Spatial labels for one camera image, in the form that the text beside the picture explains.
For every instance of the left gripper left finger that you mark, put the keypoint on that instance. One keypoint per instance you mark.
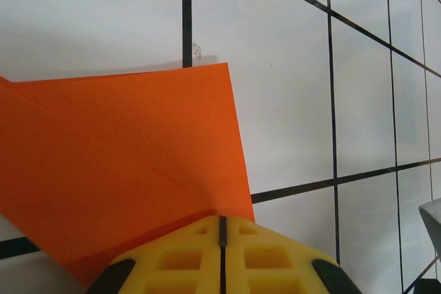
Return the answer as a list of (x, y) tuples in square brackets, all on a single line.
[(179, 266)]

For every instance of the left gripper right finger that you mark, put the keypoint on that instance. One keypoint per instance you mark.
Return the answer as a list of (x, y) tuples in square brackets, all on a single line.
[(268, 266)]

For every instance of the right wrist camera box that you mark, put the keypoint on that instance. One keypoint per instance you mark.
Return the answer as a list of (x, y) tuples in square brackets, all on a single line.
[(434, 228)]

